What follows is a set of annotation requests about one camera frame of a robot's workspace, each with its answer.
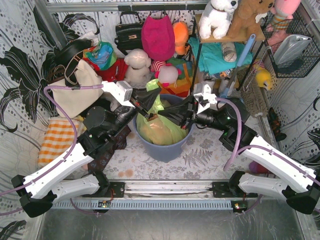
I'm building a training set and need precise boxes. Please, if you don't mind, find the green trash bag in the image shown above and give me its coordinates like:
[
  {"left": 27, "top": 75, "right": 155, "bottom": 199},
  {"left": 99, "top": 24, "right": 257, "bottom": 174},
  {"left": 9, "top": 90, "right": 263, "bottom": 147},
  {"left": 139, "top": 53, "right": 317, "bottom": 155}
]
[{"left": 136, "top": 95, "right": 189, "bottom": 146}]

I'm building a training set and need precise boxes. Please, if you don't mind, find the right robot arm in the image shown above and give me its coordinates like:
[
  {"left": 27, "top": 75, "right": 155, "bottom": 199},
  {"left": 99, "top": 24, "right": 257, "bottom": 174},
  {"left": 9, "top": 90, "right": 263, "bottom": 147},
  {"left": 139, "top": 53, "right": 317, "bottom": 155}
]
[{"left": 158, "top": 96, "right": 320, "bottom": 215}]

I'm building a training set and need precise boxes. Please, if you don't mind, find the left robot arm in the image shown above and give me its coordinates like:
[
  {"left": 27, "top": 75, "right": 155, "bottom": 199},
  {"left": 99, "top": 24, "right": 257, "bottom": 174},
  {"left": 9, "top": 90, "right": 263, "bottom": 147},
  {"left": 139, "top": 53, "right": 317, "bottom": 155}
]
[{"left": 11, "top": 88, "right": 161, "bottom": 218}]

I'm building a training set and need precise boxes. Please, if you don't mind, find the blue trash bin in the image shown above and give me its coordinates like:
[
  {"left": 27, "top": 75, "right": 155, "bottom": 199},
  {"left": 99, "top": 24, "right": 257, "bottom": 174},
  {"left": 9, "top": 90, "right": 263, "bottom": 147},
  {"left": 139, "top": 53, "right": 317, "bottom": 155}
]
[{"left": 132, "top": 93, "right": 195, "bottom": 164}]

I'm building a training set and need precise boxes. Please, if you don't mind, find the cream canvas tote bag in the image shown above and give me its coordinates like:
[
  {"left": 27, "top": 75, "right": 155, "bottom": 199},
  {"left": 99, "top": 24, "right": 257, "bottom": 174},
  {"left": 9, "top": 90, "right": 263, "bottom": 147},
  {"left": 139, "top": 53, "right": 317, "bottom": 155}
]
[{"left": 52, "top": 60, "right": 104, "bottom": 118}]

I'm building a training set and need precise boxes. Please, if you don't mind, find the magenta fuzzy bag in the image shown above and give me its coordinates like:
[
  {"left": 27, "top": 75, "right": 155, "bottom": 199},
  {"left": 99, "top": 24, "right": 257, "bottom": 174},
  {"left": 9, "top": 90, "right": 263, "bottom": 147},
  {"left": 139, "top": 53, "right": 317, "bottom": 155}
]
[{"left": 141, "top": 15, "right": 175, "bottom": 61}]

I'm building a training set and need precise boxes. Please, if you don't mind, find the rainbow striped cloth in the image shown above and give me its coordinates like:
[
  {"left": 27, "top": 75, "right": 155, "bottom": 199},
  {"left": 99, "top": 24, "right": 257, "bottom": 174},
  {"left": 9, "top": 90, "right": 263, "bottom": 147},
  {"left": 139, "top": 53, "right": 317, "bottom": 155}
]
[{"left": 156, "top": 57, "right": 193, "bottom": 98}]

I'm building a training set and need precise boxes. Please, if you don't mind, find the pink head plush doll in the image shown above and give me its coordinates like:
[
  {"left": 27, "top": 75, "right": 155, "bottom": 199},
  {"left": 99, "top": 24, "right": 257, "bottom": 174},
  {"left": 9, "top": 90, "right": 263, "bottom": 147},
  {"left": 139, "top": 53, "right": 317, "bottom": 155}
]
[{"left": 150, "top": 60, "right": 182, "bottom": 87}]

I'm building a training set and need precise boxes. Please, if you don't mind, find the red cloth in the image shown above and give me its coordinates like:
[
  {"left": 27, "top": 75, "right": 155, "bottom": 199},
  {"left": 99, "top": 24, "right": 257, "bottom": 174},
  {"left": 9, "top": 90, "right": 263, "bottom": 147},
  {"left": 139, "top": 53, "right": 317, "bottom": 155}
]
[{"left": 96, "top": 58, "right": 128, "bottom": 82}]

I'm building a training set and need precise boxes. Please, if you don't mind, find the brown floral cloth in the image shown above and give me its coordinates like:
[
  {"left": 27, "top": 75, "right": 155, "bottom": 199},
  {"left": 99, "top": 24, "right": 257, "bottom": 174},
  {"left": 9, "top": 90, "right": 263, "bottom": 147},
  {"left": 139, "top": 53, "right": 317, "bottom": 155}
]
[{"left": 87, "top": 125, "right": 131, "bottom": 174}]

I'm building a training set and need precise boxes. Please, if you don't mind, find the teal folded cloth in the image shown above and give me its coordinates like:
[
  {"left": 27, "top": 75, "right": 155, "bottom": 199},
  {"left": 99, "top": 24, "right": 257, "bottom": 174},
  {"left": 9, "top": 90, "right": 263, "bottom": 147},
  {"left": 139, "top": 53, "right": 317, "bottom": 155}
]
[{"left": 188, "top": 37, "right": 253, "bottom": 75}]

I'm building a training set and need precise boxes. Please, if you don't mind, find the black leather handbag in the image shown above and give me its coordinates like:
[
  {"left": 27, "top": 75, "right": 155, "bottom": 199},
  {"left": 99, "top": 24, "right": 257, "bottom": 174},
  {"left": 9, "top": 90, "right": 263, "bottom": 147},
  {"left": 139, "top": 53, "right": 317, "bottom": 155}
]
[{"left": 114, "top": 11, "right": 144, "bottom": 56}]

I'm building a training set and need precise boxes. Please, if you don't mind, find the purple orange sock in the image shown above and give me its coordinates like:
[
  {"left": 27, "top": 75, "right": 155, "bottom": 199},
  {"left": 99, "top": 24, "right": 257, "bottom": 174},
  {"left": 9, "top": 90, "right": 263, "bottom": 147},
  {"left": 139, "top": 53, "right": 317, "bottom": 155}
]
[{"left": 249, "top": 161, "right": 270, "bottom": 174}]

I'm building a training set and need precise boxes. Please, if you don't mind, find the orange checkered towel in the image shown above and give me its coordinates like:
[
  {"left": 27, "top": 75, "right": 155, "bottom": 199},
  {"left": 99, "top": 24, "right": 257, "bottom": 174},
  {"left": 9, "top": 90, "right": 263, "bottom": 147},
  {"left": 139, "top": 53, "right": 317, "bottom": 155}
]
[{"left": 37, "top": 117, "right": 75, "bottom": 168}]

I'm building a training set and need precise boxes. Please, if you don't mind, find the yellow plush duck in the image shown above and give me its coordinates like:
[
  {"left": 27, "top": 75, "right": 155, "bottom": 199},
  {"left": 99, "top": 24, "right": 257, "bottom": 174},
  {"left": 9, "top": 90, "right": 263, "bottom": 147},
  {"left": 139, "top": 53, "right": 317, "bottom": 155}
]
[{"left": 253, "top": 61, "right": 272, "bottom": 91}]

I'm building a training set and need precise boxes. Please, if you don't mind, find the orange plush toy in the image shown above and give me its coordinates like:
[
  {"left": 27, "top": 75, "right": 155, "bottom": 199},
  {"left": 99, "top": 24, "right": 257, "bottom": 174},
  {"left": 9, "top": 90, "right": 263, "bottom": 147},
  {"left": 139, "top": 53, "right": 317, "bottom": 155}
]
[{"left": 172, "top": 21, "right": 190, "bottom": 55}]

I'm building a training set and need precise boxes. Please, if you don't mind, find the white plush dog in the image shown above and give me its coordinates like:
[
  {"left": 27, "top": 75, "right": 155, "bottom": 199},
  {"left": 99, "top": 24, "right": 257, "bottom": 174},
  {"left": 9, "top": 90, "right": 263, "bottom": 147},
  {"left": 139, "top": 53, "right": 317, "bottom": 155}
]
[{"left": 199, "top": 0, "right": 239, "bottom": 40}]

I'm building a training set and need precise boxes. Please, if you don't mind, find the silver foil pouch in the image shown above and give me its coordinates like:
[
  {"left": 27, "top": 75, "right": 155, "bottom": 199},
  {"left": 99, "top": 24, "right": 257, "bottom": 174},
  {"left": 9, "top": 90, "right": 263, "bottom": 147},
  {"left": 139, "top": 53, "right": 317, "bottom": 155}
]
[{"left": 273, "top": 34, "right": 312, "bottom": 65}]

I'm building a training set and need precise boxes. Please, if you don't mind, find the brown teddy bear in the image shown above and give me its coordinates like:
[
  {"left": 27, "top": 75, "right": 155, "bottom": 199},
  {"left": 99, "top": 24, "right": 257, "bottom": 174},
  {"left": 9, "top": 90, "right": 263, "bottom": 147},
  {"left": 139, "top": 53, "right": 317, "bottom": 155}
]
[{"left": 227, "top": 0, "right": 275, "bottom": 38}]

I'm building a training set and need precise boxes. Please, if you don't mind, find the pink plush toy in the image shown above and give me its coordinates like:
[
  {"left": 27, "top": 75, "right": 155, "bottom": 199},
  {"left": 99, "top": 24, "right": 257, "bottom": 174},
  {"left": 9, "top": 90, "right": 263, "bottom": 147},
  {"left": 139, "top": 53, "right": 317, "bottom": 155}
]
[{"left": 265, "top": 0, "right": 301, "bottom": 32}]

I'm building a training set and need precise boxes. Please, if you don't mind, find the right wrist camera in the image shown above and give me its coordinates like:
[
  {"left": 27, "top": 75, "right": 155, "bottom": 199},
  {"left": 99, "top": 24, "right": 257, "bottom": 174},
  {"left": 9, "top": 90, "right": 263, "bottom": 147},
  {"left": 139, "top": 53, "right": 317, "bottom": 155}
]
[{"left": 193, "top": 82, "right": 218, "bottom": 115}]

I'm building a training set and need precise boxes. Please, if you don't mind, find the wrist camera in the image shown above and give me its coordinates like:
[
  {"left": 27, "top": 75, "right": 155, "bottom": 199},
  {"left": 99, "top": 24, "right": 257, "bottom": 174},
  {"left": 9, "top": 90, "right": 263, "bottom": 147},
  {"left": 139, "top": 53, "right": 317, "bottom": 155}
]
[
  {"left": 102, "top": 80, "right": 135, "bottom": 108},
  {"left": 193, "top": 82, "right": 218, "bottom": 115}
]

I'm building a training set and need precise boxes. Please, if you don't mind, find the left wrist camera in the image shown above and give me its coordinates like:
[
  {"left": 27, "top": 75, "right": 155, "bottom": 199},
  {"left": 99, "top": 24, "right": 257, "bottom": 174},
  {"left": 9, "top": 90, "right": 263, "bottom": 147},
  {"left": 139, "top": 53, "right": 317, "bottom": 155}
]
[{"left": 102, "top": 80, "right": 135, "bottom": 108}]

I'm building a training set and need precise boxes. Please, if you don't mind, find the blue handled broom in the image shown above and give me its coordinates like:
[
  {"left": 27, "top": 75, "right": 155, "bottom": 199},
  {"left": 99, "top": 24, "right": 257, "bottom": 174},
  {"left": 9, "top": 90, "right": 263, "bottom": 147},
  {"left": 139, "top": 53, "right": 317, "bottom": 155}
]
[{"left": 219, "top": 33, "right": 256, "bottom": 99}]

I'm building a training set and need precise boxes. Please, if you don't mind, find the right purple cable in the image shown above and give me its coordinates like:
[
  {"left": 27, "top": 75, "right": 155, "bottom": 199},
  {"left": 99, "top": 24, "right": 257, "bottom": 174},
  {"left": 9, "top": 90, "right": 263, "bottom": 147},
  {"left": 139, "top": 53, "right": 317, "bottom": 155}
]
[{"left": 215, "top": 97, "right": 320, "bottom": 181}]

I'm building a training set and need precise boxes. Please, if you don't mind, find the purple cable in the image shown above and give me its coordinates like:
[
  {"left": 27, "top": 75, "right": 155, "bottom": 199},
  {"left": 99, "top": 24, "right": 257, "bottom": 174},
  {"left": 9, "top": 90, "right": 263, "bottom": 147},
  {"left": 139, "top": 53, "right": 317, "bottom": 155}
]
[
  {"left": 215, "top": 97, "right": 320, "bottom": 181},
  {"left": 0, "top": 84, "right": 104, "bottom": 216}
]

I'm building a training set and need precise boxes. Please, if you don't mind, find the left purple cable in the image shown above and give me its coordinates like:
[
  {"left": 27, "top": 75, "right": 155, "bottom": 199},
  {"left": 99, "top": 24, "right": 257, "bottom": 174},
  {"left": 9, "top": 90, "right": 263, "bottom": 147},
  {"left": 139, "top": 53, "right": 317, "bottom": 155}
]
[{"left": 0, "top": 84, "right": 104, "bottom": 216}]

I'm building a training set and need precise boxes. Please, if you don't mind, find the black wire basket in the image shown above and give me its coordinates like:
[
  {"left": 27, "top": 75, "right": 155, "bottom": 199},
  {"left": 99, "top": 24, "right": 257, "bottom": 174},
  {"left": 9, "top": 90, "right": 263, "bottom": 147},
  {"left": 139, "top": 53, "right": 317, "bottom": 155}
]
[{"left": 261, "top": 12, "right": 320, "bottom": 78}]

